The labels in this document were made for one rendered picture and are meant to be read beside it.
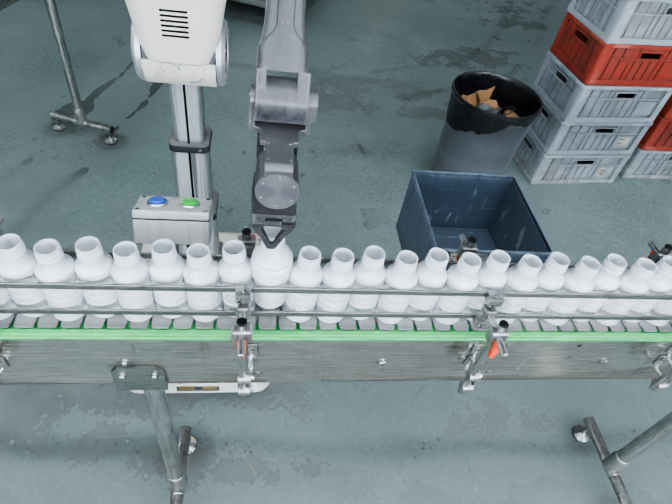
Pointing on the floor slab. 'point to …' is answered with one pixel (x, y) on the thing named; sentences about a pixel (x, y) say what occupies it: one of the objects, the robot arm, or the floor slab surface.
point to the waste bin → (485, 124)
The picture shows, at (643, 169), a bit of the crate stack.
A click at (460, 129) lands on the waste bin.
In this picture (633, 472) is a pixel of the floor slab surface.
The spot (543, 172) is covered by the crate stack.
